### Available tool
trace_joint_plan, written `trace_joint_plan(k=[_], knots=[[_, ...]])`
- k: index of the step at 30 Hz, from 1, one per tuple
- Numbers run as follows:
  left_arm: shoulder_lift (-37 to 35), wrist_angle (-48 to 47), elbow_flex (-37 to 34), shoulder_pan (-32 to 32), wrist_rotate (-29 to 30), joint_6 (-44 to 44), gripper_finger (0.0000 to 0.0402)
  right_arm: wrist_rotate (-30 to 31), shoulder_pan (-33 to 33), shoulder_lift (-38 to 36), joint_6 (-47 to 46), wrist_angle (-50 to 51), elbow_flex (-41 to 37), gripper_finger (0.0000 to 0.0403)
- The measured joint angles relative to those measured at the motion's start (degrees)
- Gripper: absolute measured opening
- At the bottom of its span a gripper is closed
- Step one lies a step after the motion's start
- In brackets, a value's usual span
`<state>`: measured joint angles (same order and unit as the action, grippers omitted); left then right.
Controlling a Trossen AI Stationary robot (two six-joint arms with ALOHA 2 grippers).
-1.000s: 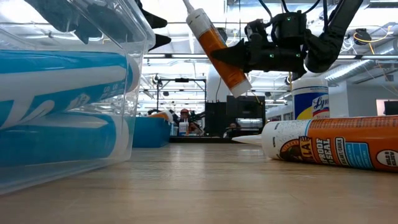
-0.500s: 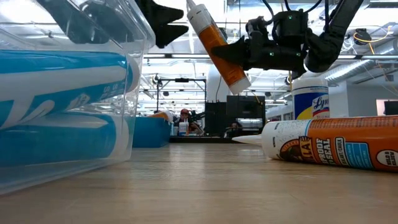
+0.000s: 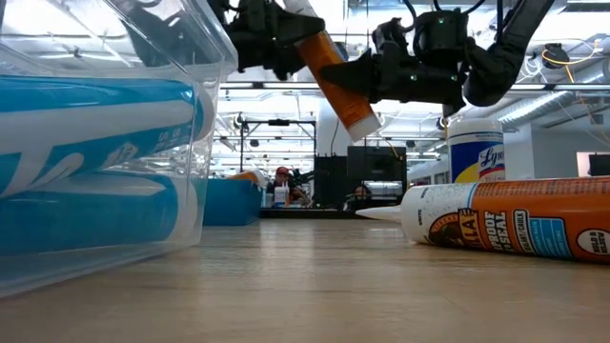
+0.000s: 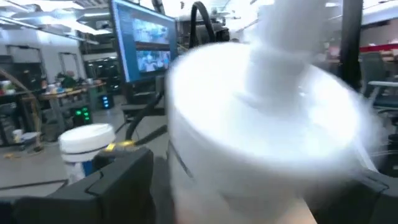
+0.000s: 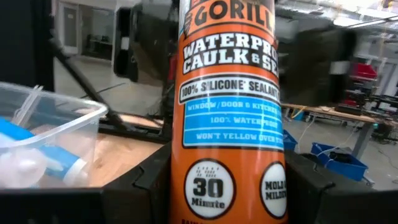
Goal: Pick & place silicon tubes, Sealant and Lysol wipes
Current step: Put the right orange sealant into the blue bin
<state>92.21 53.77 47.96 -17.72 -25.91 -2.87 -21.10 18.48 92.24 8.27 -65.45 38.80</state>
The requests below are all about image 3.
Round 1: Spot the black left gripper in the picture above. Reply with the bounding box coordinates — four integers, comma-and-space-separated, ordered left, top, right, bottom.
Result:
223, 0, 327, 81

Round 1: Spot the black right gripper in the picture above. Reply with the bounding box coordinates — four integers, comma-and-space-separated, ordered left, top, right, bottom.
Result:
317, 17, 471, 118

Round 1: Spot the orange sealant caulk tube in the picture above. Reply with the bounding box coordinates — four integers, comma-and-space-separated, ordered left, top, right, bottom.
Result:
228, 169, 267, 190
284, 0, 382, 143
355, 176, 610, 266

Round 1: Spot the blue white silicone tube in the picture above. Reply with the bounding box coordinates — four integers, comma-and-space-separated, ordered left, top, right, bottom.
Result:
0, 171, 200, 257
0, 74, 216, 199

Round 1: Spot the Lysol wipes canister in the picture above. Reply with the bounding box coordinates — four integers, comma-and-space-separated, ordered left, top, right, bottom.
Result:
446, 117, 506, 185

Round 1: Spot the black background monitor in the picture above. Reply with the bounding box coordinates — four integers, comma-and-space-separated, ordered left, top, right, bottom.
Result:
346, 146, 409, 183

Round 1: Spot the black tall cabinet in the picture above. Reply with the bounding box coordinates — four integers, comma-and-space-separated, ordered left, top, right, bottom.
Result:
313, 155, 349, 211

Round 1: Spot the person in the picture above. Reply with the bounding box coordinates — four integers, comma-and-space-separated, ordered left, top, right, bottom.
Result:
265, 166, 311, 209
343, 184, 374, 211

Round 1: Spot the white bottle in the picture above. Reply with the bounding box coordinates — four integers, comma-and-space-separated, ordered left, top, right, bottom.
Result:
274, 185, 291, 210

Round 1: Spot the blue plastic tray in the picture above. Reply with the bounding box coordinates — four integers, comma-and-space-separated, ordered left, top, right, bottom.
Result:
203, 178, 263, 227

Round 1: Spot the clear plastic container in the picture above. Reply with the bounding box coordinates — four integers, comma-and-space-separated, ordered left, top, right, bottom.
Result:
0, 0, 238, 299

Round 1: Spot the black hanging cable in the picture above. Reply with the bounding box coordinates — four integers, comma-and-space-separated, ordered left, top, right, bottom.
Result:
363, 0, 371, 182

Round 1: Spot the long ceiling light rail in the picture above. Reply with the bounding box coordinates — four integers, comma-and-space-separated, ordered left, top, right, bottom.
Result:
218, 82, 610, 92

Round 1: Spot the black background robot frame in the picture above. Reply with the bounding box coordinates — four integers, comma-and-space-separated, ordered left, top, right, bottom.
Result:
239, 118, 318, 182

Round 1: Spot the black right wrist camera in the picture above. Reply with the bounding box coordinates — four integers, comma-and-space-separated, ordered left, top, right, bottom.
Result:
413, 8, 471, 51

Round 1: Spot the silver ventilation duct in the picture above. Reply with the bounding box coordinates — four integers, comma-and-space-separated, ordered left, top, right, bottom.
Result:
498, 59, 610, 132

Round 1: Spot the dark wall screen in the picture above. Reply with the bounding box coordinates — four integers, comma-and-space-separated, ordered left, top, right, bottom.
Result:
588, 154, 610, 177

